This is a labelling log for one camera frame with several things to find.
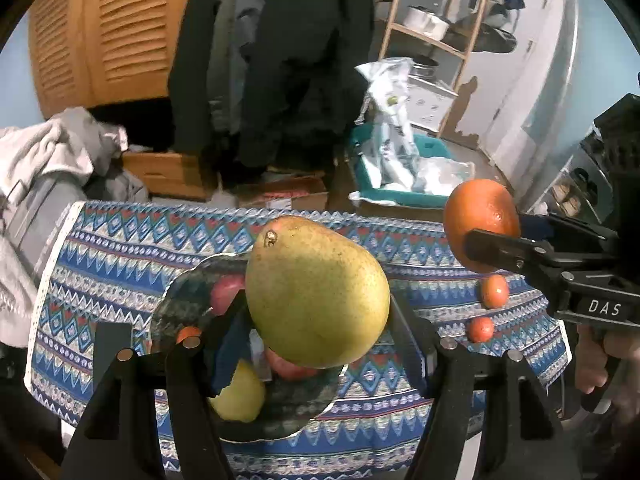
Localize louvered wooden cabinet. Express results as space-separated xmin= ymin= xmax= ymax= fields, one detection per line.
xmin=27 ymin=0 xmax=201 ymax=118

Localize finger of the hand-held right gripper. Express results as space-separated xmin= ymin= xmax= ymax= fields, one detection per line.
xmin=465 ymin=229 xmax=566 ymax=281
xmin=517 ymin=212 xmax=618 ymax=256

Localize grey clothes pile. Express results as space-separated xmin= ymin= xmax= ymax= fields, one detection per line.
xmin=0 ymin=107 xmax=151 ymax=351

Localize wooden shelf unit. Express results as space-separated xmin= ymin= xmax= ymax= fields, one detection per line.
xmin=377 ymin=0 xmax=496 ymax=138

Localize blue patterned tablecloth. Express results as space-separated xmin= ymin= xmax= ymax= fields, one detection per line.
xmin=24 ymin=200 xmax=573 ymax=476

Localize clear plastic bag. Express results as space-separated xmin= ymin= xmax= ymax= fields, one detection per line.
xmin=412 ymin=157 xmax=476 ymax=196

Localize shoe rack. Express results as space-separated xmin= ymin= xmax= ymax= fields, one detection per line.
xmin=542 ymin=130 xmax=613 ymax=221

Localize white printed plastic bag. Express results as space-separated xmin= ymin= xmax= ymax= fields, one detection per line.
xmin=355 ymin=57 xmax=421 ymax=191

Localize person's right hand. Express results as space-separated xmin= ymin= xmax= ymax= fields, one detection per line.
xmin=575 ymin=324 xmax=619 ymax=394

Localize black flat strip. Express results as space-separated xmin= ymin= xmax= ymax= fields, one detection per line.
xmin=94 ymin=322 xmax=133 ymax=361

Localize teal plastic crate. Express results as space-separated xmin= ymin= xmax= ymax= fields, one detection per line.
xmin=349 ymin=122 xmax=456 ymax=208

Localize red apple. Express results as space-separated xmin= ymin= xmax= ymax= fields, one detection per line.
xmin=264 ymin=347 xmax=321 ymax=381
xmin=209 ymin=275 xmax=248 ymax=317

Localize dark hanging coats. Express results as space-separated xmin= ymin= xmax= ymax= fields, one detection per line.
xmin=167 ymin=0 xmax=376 ymax=186

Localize white door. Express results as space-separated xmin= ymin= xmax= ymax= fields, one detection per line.
xmin=480 ymin=0 xmax=558 ymax=171

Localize wooden box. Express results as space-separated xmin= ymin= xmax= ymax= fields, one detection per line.
xmin=122 ymin=150 xmax=216 ymax=201

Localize yellow-green pear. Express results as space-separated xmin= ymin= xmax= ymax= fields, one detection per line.
xmin=245 ymin=216 xmax=392 ymax=368
xmin=207 ymin=359 xmax=267 ymax=423

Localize clear glass plate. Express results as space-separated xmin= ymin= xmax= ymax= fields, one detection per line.
xmin=150 ymin=252 xmax=351 ymax=443

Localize cardboard box under crate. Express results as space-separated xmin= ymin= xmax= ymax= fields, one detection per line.
xmin=350 ymin=195 xmax=446 ymax=222

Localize small tangerine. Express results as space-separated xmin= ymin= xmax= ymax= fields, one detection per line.
xmin=480 ymin=275 xmax=510 ymax=309
xmin=466 ymin=316 xmax=496 ymax=344

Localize dark wok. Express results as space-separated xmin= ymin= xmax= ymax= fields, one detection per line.
xmin=450 ymin=15 xmax=518 ymax=54

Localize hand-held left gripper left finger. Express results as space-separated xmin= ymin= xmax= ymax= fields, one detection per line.
xmin=60 ymin=290 xmax=251 ymax=480

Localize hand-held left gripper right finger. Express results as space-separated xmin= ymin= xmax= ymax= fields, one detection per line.
xmin=389 ymin=292 xmax=583 ymax=480

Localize white patterned box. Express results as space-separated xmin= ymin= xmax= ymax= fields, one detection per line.
xmin=407 ymin=77 xmax=458 ymax=131

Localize flat cardboard box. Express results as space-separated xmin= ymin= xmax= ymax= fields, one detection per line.
xmin=235 ymin=175 xmax=328 ymax=211

